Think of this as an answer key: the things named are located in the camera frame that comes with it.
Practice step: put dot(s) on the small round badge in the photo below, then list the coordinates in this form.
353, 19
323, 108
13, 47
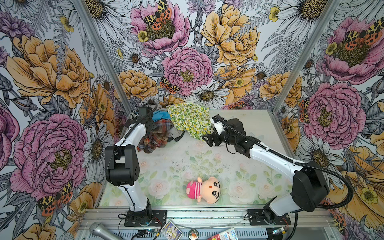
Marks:
193, 234

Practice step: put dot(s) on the aluminium front rail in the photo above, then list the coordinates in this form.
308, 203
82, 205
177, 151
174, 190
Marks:
211, 220

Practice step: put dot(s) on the grey cloth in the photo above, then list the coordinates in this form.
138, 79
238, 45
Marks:
175, 135

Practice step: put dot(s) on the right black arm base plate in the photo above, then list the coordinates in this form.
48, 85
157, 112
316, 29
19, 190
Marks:
261, 217

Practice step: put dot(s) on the silver microphone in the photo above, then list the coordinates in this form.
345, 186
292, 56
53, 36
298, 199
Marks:
99, 230

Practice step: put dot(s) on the green lemon print cloth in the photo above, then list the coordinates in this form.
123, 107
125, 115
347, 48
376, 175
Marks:
192, 118

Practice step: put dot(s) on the left aluminium frame post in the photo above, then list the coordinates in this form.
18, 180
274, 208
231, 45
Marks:
96, 39

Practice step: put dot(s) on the pink shirt plush doll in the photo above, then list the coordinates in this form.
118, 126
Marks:
209, 190

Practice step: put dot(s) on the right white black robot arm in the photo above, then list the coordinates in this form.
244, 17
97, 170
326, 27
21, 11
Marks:
309, 186

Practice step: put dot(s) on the teal blue cloth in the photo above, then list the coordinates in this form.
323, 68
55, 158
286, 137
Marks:
161, 115

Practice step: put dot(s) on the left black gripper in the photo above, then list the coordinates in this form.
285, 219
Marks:
153, 125

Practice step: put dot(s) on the red plaid cloth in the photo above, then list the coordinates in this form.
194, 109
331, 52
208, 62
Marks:
157, 138

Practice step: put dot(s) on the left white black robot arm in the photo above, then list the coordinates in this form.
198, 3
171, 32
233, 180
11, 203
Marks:
123, 168

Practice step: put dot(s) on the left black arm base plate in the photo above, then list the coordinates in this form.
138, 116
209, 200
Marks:
154, 218

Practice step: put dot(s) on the red white snack packet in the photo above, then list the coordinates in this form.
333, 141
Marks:
229, 234

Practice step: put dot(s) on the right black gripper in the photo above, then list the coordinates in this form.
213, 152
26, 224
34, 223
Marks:
216, 136

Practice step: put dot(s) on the colourful card booklet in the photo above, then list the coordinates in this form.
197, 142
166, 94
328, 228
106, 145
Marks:
171, 231

